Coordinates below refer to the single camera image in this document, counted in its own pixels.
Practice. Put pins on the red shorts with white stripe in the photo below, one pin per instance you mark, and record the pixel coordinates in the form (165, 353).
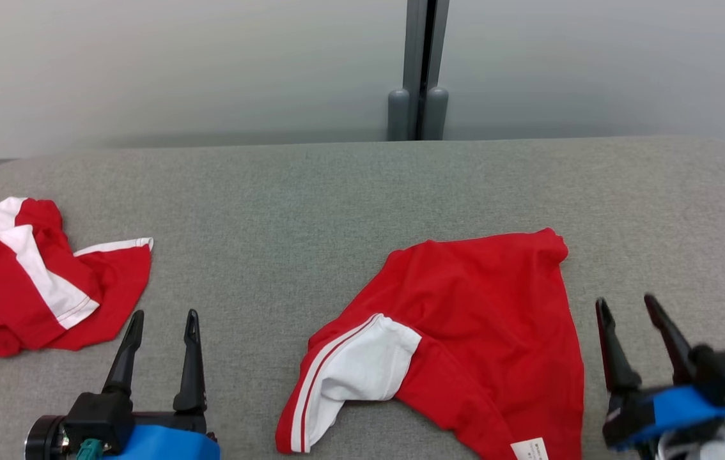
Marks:
(11, 300)

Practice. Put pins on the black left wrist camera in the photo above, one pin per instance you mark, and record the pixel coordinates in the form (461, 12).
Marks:
(97, 415)

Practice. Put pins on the blue left camera mount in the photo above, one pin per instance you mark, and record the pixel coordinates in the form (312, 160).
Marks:
(164, 444)

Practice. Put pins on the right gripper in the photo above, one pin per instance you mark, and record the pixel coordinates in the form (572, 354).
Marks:
(618, 418)

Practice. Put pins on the blue right camera mount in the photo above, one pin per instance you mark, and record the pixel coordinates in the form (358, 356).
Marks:
(682, 409)

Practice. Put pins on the grey cylindrical post foot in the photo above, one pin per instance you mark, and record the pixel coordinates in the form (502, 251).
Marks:
(436, 115)
(398, 115)

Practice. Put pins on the red t-shirt with white sleeves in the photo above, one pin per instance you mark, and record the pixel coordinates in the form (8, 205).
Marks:
(484, 306)

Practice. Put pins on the grey partition post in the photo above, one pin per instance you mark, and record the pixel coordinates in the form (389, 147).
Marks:
(413, 45)

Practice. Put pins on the teal left camera connector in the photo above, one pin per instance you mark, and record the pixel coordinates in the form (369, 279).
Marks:
(89, 450)

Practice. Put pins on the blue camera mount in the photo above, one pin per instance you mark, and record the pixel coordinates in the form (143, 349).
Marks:
(164, 444)
(682, 409)

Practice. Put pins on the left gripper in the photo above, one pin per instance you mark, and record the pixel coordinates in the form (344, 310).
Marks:
(46, 437)

